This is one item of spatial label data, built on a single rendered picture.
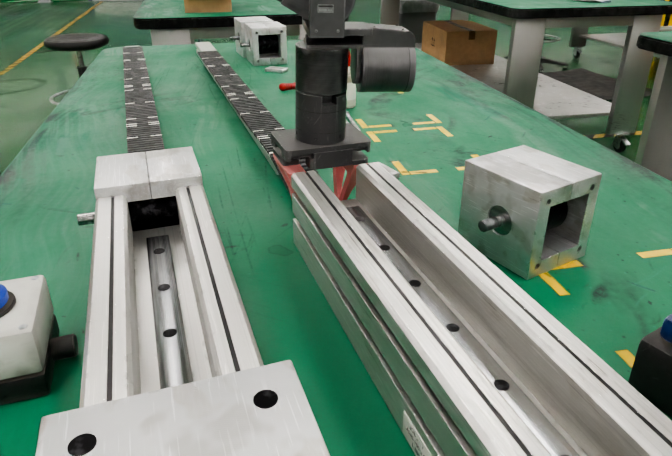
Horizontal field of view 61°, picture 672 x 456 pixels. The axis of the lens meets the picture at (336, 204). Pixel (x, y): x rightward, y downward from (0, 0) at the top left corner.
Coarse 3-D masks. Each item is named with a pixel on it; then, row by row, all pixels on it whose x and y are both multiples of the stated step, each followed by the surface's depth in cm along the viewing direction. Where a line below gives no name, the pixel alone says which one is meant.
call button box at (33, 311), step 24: (24, 288) 44; (0, 312) 41; (24, 312) 41; (48, 312) 45; (0, 336) 39; (24, 336) 39; (48, 336) 44; (72, 336) 45; (0, 360) 40; (24, 360) 40; (48, 360) 43; (0, 384) 40; (24, 384) 41; (48, 384) 42
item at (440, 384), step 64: (320, 192) 54; (384, 192) 55; (320, 256) 55; (384, 256) 44; (448, 256) 44; (384, 320) 39; (448, 320) 41; (512, 320) 37; (384, 384) 41; (448, 384) 31; (512, 384) 35; (576, 384) 32; (448, 448) 32; (512, 448) 27; (576, 448) 32; (640, 448) 28
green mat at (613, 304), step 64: (192, 64) 148; (64, 128) 100; (192, 128) 100; (384, 128) 100; (448, 128) 100; (512, 128) 100; (0, 192) 75; (64, 192) 75; (256, 192) 75; (448, 192) 75; (640, 192) 75; (0, 256) 60; (64, 256) 60; (256, 256) 60; (64, 320) 50; (256, 320) 50; (320, 320) 50; (576, 320) 50; (640, 320) 50; (64, 384) 43; (320, 384) 43; (0, 448) 38; (384, 448) 38
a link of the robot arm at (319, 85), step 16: (304, 48) 58; (320, 48) 59; (336, 48) 59; (352, 48) 59; (304, 64) 59; (320, 64) 58; (336, 64) 59; (352, 64) 62; (304, 80) 60; (320, 80) 59; (336, 80) 60; (352, 80) 63
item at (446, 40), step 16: (192, 0) 243; (208, 0) 244; (224, 0) 245; (432, 32) 432; (448, 32) 402; (464, 32) 404; (480, 32) 406; (496, 32) 408; (432, 48) 434; (448, 48) 407; (464, 48) 409; (480, 48) 411; (448, 64) 412; (464, 64) 414
